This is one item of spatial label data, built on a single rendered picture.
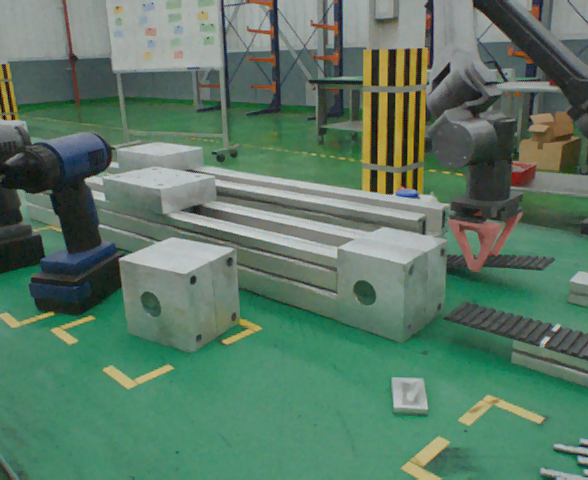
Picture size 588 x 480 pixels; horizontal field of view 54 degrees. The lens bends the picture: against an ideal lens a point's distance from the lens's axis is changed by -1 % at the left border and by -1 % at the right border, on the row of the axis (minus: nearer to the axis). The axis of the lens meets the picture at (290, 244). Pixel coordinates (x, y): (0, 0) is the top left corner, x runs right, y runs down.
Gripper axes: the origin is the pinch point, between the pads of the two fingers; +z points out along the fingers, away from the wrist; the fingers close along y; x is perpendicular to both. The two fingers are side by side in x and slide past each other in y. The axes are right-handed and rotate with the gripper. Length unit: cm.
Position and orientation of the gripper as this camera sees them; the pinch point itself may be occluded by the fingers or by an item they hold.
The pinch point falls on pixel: (482, 259)
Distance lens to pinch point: 85.3
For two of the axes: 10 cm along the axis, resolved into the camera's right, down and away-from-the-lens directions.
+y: -6.5, 2.5, -7.1
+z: 0.3, 9.5, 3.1
